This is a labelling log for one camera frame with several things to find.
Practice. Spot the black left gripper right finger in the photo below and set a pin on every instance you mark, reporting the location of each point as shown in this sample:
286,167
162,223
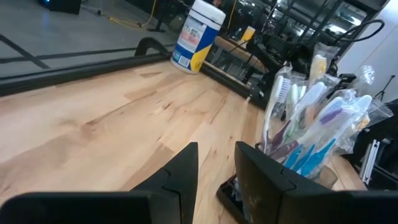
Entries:
273,199

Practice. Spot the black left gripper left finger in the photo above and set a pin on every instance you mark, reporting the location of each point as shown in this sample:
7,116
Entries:
174,193

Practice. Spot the blue toothbrush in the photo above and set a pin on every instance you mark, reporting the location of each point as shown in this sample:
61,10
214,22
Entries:
293,157
321,154
306,158

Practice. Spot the green toothbrush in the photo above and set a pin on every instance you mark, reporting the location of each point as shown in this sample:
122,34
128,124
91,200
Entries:
293,95

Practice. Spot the orange toothbrush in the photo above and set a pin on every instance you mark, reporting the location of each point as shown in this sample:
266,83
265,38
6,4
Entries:
362,123
317,67

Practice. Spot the white-lidded blue yellow wipes canister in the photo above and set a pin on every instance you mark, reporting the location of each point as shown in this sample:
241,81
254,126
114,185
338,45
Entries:
196,40

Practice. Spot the black tripod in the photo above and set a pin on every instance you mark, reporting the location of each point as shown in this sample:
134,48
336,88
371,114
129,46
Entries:
385,88

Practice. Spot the yellow box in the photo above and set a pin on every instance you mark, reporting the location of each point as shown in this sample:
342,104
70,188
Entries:
248,34

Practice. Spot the white bracket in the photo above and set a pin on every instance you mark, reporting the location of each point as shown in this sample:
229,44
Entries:
370,161

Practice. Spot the black aluminium extrusion frame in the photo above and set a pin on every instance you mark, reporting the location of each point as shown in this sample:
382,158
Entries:
77,73

